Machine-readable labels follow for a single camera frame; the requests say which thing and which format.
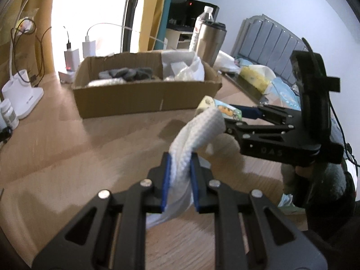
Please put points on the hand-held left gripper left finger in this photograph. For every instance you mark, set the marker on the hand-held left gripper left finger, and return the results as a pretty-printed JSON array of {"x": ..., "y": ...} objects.
[{"x": 166, "y": 180}]

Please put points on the white desk lamp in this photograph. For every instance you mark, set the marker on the white desk lamp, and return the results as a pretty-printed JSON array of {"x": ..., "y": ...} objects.
[{"x": 25, "y": 101}]

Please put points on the yellow tissue pack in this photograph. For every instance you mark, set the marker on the yellow tissue pack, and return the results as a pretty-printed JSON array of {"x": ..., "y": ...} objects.
[{"x": 253, "y": 77}]

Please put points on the grey padded headboard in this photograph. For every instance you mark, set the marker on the grey padded headboard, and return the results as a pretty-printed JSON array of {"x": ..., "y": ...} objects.
[{"x": 270, "y": 42}]

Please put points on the clear plastic bag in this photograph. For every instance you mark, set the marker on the clear plastic bag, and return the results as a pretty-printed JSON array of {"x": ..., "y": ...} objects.
[{"x": 194, "y": 71}]

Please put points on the steel tumbler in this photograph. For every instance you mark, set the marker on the steel tumbler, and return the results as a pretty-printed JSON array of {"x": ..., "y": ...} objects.
[{"x": 209, "y": 47}]

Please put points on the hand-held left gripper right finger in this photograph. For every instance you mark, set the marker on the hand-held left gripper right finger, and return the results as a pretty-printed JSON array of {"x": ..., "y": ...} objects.
[{"x": 194, "y": 186}]

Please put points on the small printed tissue packet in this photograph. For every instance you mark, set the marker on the small printed tissue packet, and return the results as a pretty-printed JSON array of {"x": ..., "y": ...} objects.
[{"x": 225, "y": 111}]

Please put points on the clear water bottle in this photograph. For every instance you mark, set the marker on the clear water bottle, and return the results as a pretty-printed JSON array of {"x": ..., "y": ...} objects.
[{"x": 201, "y": 22}]

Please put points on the cotton swab pack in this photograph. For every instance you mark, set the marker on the cotton swab pack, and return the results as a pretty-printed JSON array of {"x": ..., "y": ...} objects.
[{"x": 107, "y": 83}]

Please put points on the person's right hand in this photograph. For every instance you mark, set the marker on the person's right hand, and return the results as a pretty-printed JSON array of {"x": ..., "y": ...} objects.
[{"x": 289, "y": 175}]

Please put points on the bag with yellow toy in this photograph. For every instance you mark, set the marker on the bag with yellow toy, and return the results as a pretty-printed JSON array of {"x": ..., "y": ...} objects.
[{"x": 24, "y": 26}]

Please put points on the blue face mask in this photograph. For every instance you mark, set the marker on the blue face mask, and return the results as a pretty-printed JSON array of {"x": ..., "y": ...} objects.
[{"x": 284, "y": 92}]

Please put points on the white pill bottle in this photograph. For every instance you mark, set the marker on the white pill bottle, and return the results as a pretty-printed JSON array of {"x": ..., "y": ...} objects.
[{"x": 9, "y": 115}]

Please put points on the yellow curtain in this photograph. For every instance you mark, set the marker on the yellow curtain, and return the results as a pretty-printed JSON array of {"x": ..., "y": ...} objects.
[
  {"x": 42, "y": 11},
  {"x": 150, "y": 11}
]

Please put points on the white textured cloth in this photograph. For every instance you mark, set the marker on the white textured cloth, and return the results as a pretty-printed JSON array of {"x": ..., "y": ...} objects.
[{"x": 197, "y": 129}]

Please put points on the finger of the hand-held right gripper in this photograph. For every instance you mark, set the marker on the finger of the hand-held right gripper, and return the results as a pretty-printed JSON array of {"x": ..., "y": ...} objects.
[
  {"x": 247, "y": 112},
  {"x": 253, "y": 131}
]

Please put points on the teal curtain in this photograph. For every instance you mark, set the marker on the teal curtain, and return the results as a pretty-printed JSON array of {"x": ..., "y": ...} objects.
[{"x": 168, "y": 2}]

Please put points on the white plastic bag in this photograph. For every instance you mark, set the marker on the white plastic bag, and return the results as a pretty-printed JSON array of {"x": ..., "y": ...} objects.
[{"x": 225, "y": 60}]

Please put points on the person's right forearm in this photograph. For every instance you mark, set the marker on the person's right forearm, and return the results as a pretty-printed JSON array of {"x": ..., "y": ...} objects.
[{"x": 329, "y": 181}]

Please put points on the white shelf unit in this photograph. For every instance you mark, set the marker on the white shelf unit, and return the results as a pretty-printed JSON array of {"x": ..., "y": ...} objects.
[{"x": 178, "y": 38}]

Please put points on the dark grey socks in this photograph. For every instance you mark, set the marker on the dark grey socks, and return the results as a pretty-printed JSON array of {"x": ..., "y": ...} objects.
[{"x": 126, "y": 73}]

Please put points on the black smartphone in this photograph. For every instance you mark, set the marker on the black smartphone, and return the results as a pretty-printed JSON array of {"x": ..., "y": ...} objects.
[{"x": 247, "y": 87}]

